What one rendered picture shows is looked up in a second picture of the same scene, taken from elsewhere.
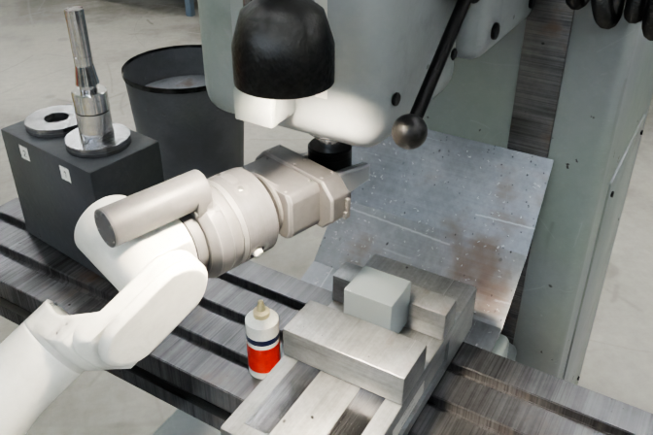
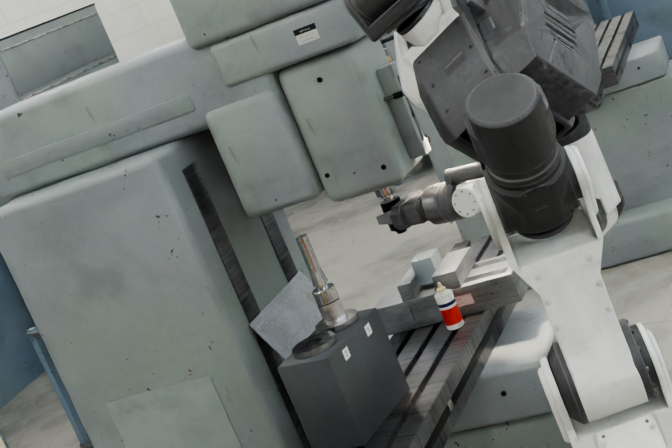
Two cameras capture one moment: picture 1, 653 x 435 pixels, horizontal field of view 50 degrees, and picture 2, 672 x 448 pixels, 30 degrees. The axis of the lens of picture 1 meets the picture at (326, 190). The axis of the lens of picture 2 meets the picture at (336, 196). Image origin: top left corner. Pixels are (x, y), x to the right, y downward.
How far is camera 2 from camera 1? 2.90 m
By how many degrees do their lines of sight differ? 89
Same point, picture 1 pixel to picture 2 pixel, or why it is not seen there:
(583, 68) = (278, 217)
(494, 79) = (266, 249)
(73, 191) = (374, 338)
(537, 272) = not seen: hidden behind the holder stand
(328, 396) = (480, 270)
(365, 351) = (459, 255)
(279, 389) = (482, 276)
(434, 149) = (281, 307)
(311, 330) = (452, 266)
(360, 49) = not seen: hidden behind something
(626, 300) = not seen: outside the picture
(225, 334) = (436, 344)
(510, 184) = (307, 293)
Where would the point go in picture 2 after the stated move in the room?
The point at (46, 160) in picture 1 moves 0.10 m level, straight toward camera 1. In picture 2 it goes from (357, 337) to (395, 313)
